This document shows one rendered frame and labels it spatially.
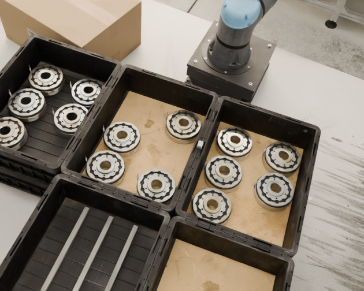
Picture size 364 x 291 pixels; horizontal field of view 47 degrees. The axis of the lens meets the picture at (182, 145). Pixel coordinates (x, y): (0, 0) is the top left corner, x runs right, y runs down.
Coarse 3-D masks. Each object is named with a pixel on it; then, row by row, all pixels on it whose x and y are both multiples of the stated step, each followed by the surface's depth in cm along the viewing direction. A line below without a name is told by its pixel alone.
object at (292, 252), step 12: (216, 108) 118; (252, 108) 119; (288, 120) 118; (204, 144) 112; (312, 156) 111; (192, 168) 106; (312, 168) 109; (180, 204) 100; (300, 204) 103; (180, 216) 99; (192, 216) 99; (300, 216) 101; (216, 228) 98; (228, 228) 98; (300, 228) 100; (252, 240) 97; (288, 252) 96
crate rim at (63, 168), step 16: (128, 64) 124; (176, 80) 122; (96, 112) 113; (208, 112) 116; (80, 144) 107; (64, 160) 104; (192, 160) 107; (80, 176) 102; (128, 192) 101; (176, 192) 102; (160, 208) 99
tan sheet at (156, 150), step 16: (128, 96) 130; (144, 96) 130; (128, 112) 126; (144, 112) 127; (160, 112) 128; (192, 112) 129; (144, 128) 124; (160, 128) 124; (144, 144) 121; (160, 144) 121; (176, 144) 122; (192, 144) 122; (128, 160) 117; (144, 160) 118; (160, 160) 118; (176, 160) 119; (128, 176) 114; (176, 176) 116
